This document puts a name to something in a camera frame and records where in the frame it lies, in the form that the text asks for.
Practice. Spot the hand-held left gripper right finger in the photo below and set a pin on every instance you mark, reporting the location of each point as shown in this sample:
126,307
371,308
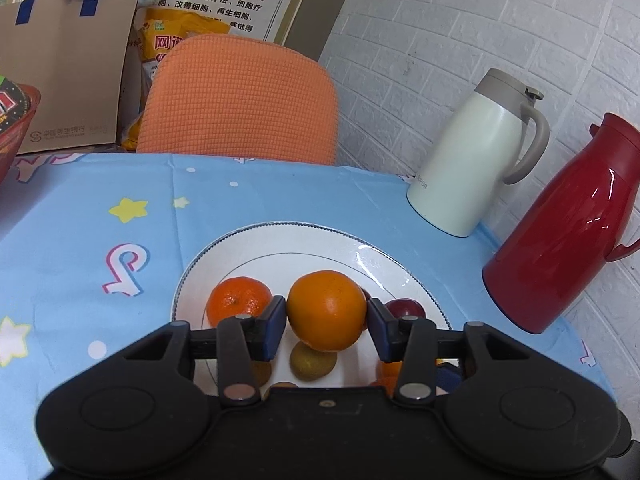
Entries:
381,330

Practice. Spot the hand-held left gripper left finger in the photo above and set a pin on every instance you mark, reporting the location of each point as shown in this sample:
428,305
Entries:
274,327

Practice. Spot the red plum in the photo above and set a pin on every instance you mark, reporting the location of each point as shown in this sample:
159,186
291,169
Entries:
406,307
366,295

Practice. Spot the mandarin orange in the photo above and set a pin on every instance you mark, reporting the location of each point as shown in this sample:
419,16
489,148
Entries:
237,300
387,372

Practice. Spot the longan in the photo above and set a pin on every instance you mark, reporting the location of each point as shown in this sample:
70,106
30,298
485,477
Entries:
261,374
283,386

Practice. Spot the kiwi fruit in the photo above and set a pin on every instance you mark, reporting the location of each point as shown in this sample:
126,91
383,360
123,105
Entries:
314,361

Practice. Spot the large smooth orange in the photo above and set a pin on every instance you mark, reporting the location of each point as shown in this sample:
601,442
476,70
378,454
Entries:
327,310

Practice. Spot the white plate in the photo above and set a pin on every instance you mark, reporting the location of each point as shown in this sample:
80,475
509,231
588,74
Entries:
280,255

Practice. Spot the white thermos jug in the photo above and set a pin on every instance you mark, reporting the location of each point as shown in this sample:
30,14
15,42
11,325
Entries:
465,160

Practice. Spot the red thermos jug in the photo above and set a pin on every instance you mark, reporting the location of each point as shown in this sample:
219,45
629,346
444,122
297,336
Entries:
555,240

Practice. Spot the blue printed tablecloth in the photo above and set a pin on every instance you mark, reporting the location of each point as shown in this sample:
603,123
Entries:
75,260

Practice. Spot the orange chair back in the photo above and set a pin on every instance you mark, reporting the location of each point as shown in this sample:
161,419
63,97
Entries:
240,100

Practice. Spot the pink glass bowl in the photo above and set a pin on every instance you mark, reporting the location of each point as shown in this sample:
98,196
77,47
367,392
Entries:
17,145

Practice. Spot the yellow plastic bag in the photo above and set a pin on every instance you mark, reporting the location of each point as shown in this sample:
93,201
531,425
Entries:
155,35

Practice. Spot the brown cardboard box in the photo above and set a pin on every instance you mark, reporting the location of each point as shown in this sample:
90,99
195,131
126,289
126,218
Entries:
65,70

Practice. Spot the instant noodle cup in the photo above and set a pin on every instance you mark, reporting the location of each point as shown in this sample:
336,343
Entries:
12,102

